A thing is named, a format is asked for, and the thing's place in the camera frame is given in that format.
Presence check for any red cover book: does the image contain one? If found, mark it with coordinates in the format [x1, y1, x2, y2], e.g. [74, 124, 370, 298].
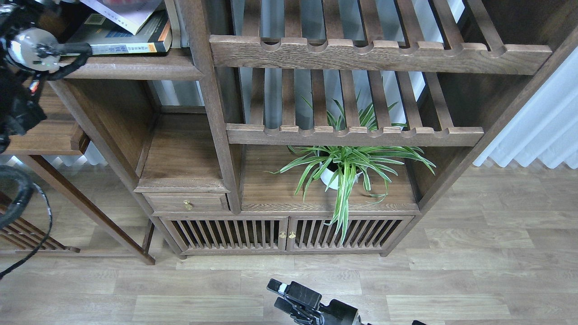
[99, 0, 162, 17]

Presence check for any white cover book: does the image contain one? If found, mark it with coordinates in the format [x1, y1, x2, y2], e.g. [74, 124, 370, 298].
[81, 0, 152, 35]

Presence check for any green grey cover book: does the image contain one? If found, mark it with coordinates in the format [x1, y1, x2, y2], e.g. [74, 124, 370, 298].
[67, 10, 172, 55]

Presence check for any beige upright book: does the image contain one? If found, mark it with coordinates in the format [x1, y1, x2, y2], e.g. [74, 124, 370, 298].
[164, 0, 182, 49]

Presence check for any wooden side table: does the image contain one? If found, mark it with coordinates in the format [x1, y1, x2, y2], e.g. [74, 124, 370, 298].
[5, 72, 158, 265]

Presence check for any green spider plant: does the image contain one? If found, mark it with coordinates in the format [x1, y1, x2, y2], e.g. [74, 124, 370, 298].
[268, 93, 437, 245]

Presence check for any white plant pot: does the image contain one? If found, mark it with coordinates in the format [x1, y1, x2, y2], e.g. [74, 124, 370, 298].
[319, 162, 344, 190]

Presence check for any white curtain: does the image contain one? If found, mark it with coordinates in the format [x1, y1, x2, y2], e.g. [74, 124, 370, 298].
[473, 49, 578, 169]

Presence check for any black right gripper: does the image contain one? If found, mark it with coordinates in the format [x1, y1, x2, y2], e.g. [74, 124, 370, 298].
[266, 279, 362, 325]

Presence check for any large wooden bookshelf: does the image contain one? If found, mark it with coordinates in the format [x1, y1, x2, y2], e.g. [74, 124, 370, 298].
[66, 0, 577, 258]

